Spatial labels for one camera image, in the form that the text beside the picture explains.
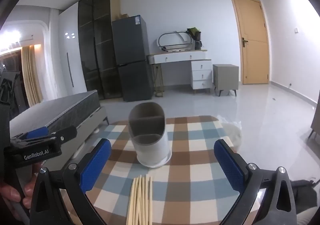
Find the gold metal stand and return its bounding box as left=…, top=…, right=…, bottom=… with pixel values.
left=152, top=64, right=164, bottom=97

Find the black folding rack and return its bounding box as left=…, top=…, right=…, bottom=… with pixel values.
left=0, top=65, right=25, bottom=115

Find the dark grey refrigerator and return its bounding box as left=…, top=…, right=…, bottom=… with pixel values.
left=111, top=14, right=153, bottom=102

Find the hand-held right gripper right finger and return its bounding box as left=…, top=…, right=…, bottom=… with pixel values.
left=214, top=139, right=297, bottom=225

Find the dark glass cabinet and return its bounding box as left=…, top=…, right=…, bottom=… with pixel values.
left=77, top=0, right=123, bottom=100

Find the grey bed frame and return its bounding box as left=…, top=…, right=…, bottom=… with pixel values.
left=25, top=106, right=110, bottom=165

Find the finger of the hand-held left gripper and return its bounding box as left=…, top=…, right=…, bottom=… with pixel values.
left=10, top=127, right=50, bottom=144
left=15, top=125, right=77, bottom=145

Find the bundle of wooden chopsticks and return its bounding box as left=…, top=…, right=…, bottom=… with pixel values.
left=126, top=176, right=153, bottom=225

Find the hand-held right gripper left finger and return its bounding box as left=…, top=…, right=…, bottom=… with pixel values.
left=29, top=138, right=112, bottom=225

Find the oval mirror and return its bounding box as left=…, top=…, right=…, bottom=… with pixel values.
left=157, top=30, right=194, bottom=52

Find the dark cloth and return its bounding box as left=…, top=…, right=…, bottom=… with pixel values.
left=291, top=179, right=320, bottom=215

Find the grey nightstand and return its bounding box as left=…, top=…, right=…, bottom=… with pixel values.
left=212, top=64, right=239, bottom=97

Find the wooden door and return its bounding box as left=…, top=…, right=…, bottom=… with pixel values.
left=230, top=0, right=272, bottom=85

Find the plaid tablecloth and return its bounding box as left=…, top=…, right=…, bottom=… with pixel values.
left=60, top=115, right=253, bottom=225

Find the white wardrobe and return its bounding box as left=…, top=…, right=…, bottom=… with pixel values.
left=59, top=2, right=88, bottom=97

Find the white grey utensil holder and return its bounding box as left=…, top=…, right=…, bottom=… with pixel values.
left=128, top=102, right=172, bottom=168

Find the beige curtain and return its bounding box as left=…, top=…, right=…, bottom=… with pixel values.
left=21, top=45, right=43, bottom=107

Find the person's left hand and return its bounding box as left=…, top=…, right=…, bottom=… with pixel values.
left=0, top=181, right=35, bottom=210

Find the grey quilted mattress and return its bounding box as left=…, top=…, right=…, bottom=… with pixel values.
left=9, top=90, right=101, bottom=138

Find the white vanity desk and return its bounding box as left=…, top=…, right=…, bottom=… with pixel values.
left=147, top=50, right=213, bottom=95

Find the white bag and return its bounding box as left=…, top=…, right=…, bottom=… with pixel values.
left=221, top=121, right=243, bottom=148

